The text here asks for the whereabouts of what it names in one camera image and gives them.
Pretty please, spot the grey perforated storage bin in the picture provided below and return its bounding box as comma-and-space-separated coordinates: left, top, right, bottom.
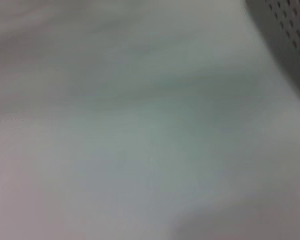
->
244, 0, 300, 114

